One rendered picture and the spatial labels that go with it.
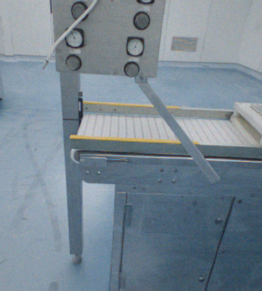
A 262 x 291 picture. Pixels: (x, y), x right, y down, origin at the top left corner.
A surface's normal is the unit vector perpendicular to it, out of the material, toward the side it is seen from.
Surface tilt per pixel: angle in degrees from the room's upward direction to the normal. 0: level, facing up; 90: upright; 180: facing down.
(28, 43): 90
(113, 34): 90
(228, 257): 90
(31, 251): 0
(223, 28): 90
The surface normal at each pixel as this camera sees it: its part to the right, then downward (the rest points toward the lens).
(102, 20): 0.04, 0.48
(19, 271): 0.07, -0.88
